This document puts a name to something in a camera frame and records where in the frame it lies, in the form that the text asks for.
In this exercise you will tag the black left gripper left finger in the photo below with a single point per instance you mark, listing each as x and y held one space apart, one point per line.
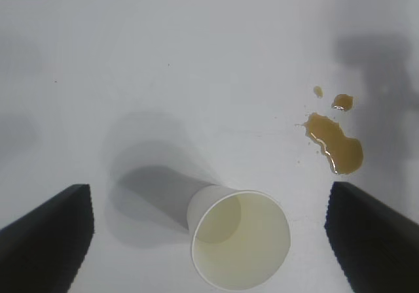
42 240

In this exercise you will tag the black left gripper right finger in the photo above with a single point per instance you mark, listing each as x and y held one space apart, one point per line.
376 240

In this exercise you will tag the white paper cup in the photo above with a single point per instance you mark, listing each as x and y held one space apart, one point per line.
242 240

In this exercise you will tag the large brown coffee puddle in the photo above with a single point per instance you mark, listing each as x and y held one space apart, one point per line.
340 146

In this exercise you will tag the medium brown coffee puddle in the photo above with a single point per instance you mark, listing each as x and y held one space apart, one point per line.
343 101

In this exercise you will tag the small brown coffee drop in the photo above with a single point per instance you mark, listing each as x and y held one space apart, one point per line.
318 92

